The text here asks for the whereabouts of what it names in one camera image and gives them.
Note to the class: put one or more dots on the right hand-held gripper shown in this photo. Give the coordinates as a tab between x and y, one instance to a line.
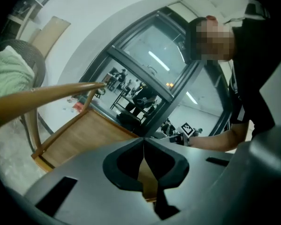
186	130

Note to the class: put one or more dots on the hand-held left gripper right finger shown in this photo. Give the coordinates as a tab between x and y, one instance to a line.
201	165

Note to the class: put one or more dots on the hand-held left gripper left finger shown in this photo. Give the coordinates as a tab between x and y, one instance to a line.
91	172

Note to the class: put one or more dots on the person's right forearm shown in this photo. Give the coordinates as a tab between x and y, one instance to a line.
215	142

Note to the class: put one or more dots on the brown wooden armchair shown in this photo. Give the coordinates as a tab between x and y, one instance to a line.
84	135

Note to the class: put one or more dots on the black bag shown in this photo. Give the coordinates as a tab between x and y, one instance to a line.
128	121

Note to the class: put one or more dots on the person's head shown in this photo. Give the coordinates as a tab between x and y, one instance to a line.
208	41

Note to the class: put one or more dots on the person's torso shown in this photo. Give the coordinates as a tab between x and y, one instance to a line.
255	67

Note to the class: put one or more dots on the green knitted cushion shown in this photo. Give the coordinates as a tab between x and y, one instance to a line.
9	74

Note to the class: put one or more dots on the black wicker chair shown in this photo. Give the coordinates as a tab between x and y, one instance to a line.
35	55

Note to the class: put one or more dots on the brown cardboard sheet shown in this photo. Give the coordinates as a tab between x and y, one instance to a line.
53	34

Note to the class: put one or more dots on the black window frame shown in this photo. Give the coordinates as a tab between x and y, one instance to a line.
175	101

